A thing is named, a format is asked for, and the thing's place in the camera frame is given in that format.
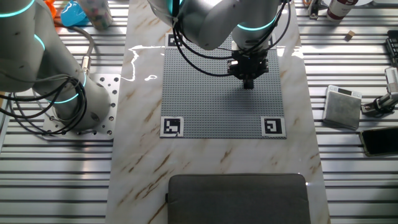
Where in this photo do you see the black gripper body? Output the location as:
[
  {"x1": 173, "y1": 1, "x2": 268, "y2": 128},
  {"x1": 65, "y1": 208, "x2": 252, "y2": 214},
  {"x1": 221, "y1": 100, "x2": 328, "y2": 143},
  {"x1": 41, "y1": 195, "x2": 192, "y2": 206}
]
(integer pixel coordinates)
[{"x1": 228, "y1": 50, "x2": 270, "y2": 79}]

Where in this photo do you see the grey Lego baseplate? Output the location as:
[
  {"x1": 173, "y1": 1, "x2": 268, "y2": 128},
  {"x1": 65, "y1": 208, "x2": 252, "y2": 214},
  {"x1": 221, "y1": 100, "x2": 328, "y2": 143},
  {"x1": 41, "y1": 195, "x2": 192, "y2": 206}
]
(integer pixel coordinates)
[{"x1": 160, "y1": 32, "x2": 287, "y2": 140}]

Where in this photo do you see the silver digital scale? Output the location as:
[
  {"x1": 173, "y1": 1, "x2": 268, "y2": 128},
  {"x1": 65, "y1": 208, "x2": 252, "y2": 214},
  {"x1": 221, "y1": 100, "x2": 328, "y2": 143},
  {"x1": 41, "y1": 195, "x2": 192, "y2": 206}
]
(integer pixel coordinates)
[{"x1": 322, "y1": 85, "x2": 363, "y2": 131}]

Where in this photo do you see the red white can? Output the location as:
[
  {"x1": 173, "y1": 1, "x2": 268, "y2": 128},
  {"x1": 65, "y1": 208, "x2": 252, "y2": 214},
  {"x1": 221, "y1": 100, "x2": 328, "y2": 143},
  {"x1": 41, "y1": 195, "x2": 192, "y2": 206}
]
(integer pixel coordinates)
[{"x1": 326, "y1": 0, "x2": 358, "y2": 22}]

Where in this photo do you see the grey fabric pad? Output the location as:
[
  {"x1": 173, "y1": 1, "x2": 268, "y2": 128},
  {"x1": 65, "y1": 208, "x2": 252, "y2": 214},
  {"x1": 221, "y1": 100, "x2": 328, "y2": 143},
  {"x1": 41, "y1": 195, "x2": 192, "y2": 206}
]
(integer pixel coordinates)
[{"x1": 165, "y1": 173, "x2": 312, "y2": 224}]

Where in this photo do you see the black smartphone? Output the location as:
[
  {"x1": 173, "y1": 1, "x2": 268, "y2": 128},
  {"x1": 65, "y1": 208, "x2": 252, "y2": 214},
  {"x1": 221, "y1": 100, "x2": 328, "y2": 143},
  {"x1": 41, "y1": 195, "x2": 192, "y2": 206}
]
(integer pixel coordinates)
[{"x1": 359, "y1": 126, "x2": 398, "y2": 157}]

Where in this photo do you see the black keyboard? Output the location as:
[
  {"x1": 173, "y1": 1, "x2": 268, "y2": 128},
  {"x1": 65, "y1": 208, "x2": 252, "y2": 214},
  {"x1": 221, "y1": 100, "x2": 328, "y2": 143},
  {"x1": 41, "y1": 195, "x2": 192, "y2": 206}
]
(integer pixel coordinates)
[{"x1": 385, "y1": 29, "x2": 398, "y2": 68}]

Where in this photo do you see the clear plastic cup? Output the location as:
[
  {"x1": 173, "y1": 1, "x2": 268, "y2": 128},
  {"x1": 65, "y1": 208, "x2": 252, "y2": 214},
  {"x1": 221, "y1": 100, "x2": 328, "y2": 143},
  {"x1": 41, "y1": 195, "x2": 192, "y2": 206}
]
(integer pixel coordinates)
[{"x1": 76, "y1": 0, "x2": 114, "y2": 31}]

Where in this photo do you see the black looped wrist cable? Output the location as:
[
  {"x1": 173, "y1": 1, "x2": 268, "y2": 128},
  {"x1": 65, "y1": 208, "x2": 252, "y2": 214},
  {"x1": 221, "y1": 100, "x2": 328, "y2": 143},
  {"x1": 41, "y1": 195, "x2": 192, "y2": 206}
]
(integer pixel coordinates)
[{"x1": 172, "y1": 18, "x2": 231, "y2": 78}]

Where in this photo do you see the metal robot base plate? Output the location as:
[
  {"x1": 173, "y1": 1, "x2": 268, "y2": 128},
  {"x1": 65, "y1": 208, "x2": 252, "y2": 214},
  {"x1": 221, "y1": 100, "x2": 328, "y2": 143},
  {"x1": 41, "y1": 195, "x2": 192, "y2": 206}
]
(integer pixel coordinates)
[{"x1": 42, "y1": 73, "x2": 121, "y2": 141}]

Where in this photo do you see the silver camera on clamp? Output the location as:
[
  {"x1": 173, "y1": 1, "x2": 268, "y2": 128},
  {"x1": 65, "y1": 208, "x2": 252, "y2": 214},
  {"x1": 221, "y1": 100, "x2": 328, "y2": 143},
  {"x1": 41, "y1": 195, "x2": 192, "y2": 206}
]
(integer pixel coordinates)
[{"x1": 360, "y1": 67, "x2": 398, "y2": 118}]

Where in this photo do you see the grey braided hose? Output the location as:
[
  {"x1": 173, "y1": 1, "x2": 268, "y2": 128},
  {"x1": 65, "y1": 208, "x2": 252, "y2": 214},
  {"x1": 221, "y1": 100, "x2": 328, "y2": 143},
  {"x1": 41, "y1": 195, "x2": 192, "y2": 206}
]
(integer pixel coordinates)
[{"x1": 54, "y1": 23, "x2": 95, "y2": 77}]

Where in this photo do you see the black cable bundle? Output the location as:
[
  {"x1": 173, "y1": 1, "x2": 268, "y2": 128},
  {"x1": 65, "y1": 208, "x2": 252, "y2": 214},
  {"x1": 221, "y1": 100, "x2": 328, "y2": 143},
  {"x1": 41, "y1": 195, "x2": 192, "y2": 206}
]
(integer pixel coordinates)
[{"x1": 0, "y1": 76, "x2": 88, "y2": 136}]

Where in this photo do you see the orange toy shovel green handle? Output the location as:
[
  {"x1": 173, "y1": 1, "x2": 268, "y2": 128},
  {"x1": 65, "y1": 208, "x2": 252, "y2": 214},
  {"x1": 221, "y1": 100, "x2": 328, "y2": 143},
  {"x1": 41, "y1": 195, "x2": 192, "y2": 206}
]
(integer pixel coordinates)
[{"x1": 43, "y1": 0, "x2": 58, "y2": 19}]

